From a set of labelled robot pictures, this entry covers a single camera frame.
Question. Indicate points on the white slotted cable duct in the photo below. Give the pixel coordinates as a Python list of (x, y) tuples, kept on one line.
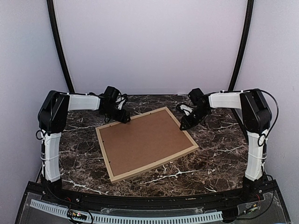
[(54, 213)]

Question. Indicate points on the brown backing board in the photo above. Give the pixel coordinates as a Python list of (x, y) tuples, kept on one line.
[(144, 142)]

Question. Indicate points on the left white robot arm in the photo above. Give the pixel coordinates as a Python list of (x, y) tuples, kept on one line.
[(52, 119)]

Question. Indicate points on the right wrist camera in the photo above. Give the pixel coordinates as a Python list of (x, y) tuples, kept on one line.
[(197, 98)]

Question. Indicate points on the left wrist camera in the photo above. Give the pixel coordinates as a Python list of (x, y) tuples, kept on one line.
[(112, 98)]

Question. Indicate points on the small circuit board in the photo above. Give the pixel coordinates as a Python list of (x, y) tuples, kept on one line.
[(76, 216)]

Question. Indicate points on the light wooden picture frame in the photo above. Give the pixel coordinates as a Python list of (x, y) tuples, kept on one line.
[(144, 144)]

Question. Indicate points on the black front rail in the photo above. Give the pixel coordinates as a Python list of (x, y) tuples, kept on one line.
[(212, 201)]

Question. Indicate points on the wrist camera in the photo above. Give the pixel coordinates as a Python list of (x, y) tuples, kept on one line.
[(112, 98), (197, 98)]

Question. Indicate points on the left black corner post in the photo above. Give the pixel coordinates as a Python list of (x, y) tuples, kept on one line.
[(58, 44)]

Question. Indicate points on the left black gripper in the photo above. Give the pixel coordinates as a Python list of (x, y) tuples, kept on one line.
[(122, 117)]

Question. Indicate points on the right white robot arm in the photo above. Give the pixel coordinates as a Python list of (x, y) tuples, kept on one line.
[(256, 119)]

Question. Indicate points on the black corner post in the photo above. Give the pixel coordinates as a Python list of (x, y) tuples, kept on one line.
[(242, 46), (58, 44)]

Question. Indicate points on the right black corner post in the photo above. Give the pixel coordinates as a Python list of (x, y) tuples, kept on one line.
[(242, 46)]

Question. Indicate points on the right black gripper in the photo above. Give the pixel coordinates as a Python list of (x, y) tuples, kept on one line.
[(187, 122)]

